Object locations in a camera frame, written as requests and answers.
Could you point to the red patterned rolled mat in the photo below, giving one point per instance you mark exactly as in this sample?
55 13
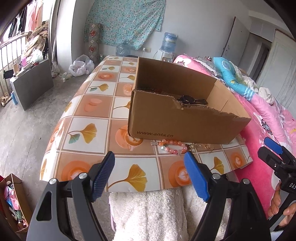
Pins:
93 42

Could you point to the white plastic bag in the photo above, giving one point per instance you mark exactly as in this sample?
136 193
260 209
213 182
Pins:
81 66

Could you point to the teal floral wall cloth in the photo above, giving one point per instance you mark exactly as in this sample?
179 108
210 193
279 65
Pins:
125 21

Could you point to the brown cardboard box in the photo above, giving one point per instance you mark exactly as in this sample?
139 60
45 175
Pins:
156 114

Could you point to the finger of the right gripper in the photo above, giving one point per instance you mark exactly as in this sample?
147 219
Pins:
275 161
275 144

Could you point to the gold clover earring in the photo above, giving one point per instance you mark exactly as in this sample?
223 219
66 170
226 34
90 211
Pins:
194 146

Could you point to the grey cabinet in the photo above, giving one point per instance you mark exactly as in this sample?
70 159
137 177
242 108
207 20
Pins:
32 84

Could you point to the white fluffy towel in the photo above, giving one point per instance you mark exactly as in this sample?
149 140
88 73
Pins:
171 214

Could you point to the blue water jug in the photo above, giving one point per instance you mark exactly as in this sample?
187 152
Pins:
169 42

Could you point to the blue floral pillow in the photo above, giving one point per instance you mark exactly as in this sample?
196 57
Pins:
228 74

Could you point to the pink floral quilt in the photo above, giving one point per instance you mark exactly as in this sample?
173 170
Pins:
268 119

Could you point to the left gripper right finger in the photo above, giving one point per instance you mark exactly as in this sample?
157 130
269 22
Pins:
247 220

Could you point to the pink strap smartwatch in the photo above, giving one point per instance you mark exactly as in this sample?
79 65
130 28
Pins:
188 100

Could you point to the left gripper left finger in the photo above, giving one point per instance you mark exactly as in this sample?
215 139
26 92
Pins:
51 220

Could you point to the white water dispenser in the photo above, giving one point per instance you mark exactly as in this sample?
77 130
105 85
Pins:
164 56

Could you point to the ginkgo pattern tablecloth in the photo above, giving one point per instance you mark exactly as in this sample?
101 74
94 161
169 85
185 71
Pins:
95 122

